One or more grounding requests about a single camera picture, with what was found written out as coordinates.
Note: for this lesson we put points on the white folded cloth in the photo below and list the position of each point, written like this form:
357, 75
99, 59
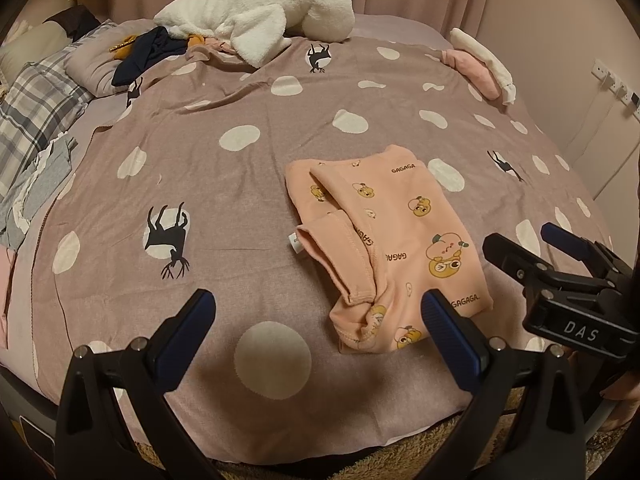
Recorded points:
487, 55

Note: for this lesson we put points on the beige headboard cushion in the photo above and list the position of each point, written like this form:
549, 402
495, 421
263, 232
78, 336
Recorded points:
35, 47

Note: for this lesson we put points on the white wall socket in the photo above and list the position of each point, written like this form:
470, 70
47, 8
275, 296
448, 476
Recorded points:
617, 82

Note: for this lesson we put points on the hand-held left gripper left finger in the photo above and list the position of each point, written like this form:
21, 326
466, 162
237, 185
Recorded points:
187, 325

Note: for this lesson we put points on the mauve spotted blanket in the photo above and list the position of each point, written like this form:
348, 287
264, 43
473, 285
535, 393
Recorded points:
225, 160

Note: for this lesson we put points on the person's right hand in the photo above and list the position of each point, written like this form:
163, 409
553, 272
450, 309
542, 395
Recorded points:
625, 395

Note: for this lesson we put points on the peach printed baby garment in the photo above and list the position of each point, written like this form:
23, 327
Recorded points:
400, 240

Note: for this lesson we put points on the lilac bed sheet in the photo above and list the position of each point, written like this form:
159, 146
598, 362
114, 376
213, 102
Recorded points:
390, 27

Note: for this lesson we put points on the mauve pillow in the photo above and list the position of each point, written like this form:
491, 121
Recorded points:
92, 65

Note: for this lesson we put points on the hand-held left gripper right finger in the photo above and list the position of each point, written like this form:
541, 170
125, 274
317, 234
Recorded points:
447, 340

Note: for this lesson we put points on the pink folded cloth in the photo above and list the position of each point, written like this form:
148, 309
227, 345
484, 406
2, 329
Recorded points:
475, 67

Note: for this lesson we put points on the grey plaid pillow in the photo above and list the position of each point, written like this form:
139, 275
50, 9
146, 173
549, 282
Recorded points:
40, 105

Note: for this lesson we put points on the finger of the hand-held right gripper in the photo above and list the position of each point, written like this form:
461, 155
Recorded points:
567, 240
515, 262

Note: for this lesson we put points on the dark brown cloth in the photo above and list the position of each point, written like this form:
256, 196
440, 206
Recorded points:
75, 20

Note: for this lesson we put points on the grey cloth pile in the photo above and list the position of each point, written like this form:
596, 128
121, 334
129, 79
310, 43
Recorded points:
35, 185

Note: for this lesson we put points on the navy cloth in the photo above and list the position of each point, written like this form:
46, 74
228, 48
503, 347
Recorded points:
145, 55

